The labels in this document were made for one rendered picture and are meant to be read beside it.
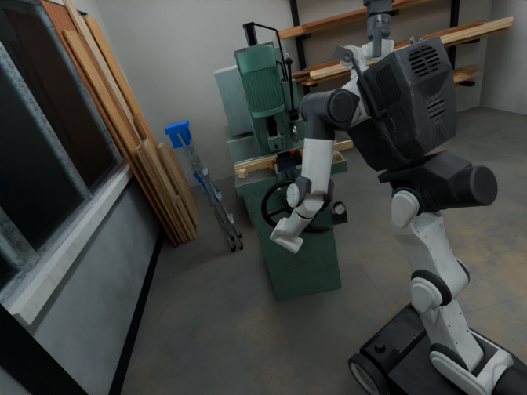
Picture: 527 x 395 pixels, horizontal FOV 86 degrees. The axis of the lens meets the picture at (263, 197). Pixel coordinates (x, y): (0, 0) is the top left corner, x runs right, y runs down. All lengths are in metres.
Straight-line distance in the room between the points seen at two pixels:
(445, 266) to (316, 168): 0.59
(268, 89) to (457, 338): 1.30
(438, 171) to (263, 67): 0.89
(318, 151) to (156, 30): 3.20
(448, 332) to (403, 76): 0.94
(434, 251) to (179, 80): 3.33
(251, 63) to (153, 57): 2.51
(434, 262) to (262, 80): 1.05
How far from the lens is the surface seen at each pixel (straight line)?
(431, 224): 1.14
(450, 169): 0.98
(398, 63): 0.87
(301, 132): 1.77
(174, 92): 3.85
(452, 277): 1.21
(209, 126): 3.89
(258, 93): 1.47
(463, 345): 1.43
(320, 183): 0.88
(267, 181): 1.50
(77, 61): 2.61
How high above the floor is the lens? 1.52
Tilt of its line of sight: 28 degrees down
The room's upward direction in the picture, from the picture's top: 15 degrees counter-clockwise
